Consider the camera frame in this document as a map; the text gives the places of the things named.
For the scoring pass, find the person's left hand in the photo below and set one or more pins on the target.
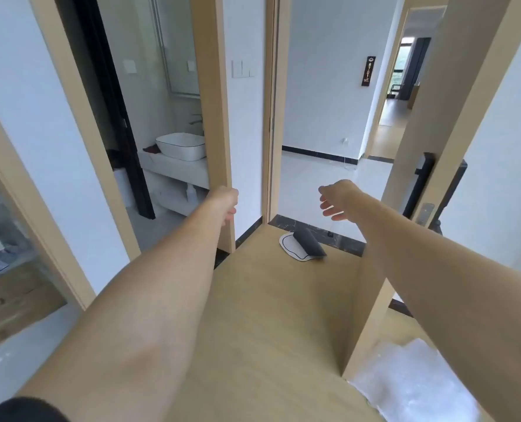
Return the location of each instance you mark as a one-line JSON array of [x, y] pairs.
[[224, 201]]

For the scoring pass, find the person's right hand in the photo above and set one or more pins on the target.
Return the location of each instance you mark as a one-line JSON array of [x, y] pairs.
[[337, 193]]

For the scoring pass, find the person's left fingers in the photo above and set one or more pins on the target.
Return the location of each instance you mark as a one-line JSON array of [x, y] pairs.
[[230, 215]]

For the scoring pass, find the person's right fingers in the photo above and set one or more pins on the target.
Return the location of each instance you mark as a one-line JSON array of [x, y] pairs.
[[330, 210]]

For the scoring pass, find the person's left forearm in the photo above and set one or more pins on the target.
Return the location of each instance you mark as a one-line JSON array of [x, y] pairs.
[[146, 303]]

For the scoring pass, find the person's right forearm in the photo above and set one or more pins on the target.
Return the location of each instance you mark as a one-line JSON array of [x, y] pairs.
[[445, 285]]

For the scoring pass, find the grey and white slipper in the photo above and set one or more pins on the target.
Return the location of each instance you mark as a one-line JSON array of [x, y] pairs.
[[306, 246]]

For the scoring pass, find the white vanity counter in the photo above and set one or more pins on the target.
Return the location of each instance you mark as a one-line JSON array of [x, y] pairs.
[[176, 171]]

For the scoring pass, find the white wash basin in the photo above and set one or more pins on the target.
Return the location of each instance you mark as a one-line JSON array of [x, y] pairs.
[[182, 147]]

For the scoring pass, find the silver latch plate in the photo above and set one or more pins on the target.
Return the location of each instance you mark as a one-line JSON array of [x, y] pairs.
[[425, 214]]

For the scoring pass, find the chrome faucet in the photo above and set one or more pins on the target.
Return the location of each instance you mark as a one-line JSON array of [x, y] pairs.
[[197, 120]]

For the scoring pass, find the black sliding door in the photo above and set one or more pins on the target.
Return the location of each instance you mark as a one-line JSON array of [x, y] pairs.
[[111, 105]]

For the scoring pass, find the dark curtain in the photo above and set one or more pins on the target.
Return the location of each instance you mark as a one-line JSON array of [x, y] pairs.
[[418, 68]]

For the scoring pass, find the light wooden door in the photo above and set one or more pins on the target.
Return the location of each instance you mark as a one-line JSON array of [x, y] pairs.
[[458, 83]]

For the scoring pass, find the white bubble wrap sheet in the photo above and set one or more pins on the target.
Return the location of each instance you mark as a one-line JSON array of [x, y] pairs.
[[412, 382]]

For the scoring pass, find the brown cardboard box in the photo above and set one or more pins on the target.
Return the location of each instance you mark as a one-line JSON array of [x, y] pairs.
[[14, 303]]

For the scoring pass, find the black sleeve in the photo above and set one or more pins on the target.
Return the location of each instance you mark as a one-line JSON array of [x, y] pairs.
[[20, 412]]

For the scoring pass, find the wooden bathroom door frame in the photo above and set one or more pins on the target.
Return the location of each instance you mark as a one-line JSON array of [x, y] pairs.
[[210, 105]]

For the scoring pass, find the wooden room door frame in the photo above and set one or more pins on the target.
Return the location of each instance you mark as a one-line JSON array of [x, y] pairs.
[[274, 105]]

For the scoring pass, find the wooden hallway door frame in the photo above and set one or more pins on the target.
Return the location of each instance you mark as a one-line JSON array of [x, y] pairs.
[[385, 83]]

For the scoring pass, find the dark wall sign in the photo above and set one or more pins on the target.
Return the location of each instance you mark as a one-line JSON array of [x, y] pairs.
[[368, 71]]

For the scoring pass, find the white light switch panel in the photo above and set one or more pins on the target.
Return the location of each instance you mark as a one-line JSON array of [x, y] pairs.
[[243, 68]]

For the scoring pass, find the white bathroom wall switch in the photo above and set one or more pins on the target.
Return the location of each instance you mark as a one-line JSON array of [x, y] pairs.
[[130, 67]]

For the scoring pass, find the wall mirror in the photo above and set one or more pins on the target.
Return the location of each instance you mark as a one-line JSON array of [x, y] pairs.
[[179, 43]]

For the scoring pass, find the wooden window frame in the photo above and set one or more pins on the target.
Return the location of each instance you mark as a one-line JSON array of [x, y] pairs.
[[45, 224]]

